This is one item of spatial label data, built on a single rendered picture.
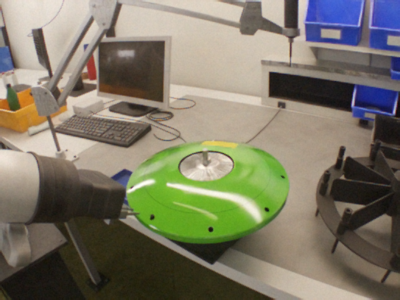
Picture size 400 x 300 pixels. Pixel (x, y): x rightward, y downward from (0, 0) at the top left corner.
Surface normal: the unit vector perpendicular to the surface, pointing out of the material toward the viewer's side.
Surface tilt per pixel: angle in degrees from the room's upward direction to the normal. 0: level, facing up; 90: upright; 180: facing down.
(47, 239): 0
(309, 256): 0
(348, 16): 90
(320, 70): 90
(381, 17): 90
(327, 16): 90
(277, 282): 0
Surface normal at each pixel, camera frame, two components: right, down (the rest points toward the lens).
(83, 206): 0.87, 0.28
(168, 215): -0.26, -0.63
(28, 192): 0.83, -0.01
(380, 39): -0.56, 0.55
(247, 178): 0.08, -0.83
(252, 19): -0.06, 0.47
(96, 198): 0.55, 0.17
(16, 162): 0.67, -0.64
